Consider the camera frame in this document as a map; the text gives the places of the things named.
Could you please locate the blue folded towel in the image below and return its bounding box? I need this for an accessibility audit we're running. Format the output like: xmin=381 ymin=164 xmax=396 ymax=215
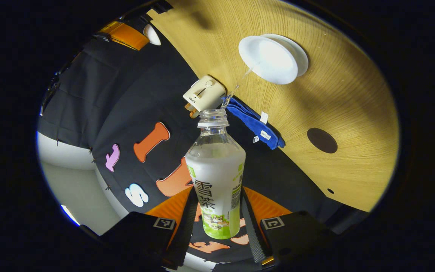
xmin=221 ymin=96 xmax=286 ymax=150

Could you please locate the white teacup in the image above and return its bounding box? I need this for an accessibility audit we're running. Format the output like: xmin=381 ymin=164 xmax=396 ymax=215
xmin=239 ymin=36 xmax=299 ymax=85

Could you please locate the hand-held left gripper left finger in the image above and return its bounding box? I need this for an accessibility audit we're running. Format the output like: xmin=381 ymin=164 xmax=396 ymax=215
xmin=80 ymin=187 xmax=199 ymax=270

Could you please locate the dark round coaster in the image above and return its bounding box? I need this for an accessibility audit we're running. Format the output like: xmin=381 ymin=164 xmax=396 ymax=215
xmin=307 ymin=128 xmax=338 ymax=154

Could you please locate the white saucer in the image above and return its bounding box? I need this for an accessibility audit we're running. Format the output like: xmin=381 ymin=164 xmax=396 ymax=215
xmin=261 ymin=33 xmax=309 ymax=77

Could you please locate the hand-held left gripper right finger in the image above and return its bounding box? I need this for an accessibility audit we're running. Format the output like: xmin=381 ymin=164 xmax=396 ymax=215
xmin=240 ymin=186 xmax=339 ymax=265

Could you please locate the clear green-label water bottle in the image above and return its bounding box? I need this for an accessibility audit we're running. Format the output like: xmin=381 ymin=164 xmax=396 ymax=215
xmin=185 ymin=109 xmax=246 ymax=240

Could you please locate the ceiling light panel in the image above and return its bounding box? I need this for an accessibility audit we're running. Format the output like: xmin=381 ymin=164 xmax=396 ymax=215
xmin=60 ymin=204 xmax=80 ymax=226

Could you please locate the cream toaster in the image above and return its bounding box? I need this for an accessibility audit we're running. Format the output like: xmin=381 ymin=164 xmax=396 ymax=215
xmin=182 ymin=75 xmax=226 ymax=113

